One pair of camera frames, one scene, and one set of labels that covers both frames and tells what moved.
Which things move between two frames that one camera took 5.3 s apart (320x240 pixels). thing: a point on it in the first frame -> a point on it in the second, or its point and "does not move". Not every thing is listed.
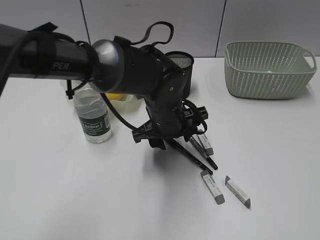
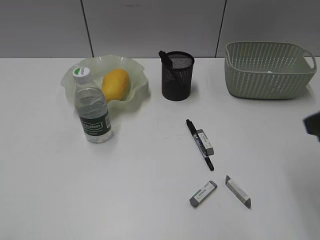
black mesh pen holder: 185,60 does not move
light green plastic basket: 269,70 does not move
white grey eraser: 212,186 -> 202,193
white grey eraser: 237,192 does not move
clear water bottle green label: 94,115 does not move
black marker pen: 189,154 -> 166,60
